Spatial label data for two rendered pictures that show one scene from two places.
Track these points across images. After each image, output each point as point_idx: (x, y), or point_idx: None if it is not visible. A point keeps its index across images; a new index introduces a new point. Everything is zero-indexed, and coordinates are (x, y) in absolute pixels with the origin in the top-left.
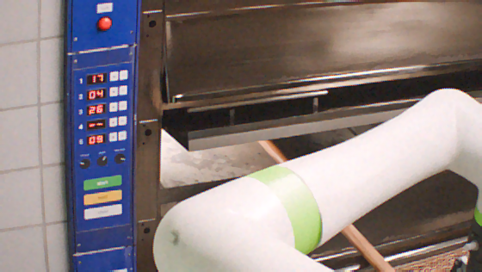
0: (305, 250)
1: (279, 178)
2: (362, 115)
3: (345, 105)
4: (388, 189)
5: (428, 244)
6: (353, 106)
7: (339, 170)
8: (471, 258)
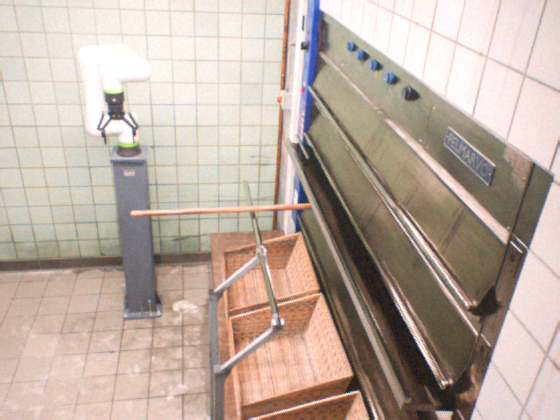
0: None
1: (123, 47)
2: (300, 174)
3: (316, 176)
4: None
5: (257, 229)
6: (302, 168)
7: (123, 52)
8: None
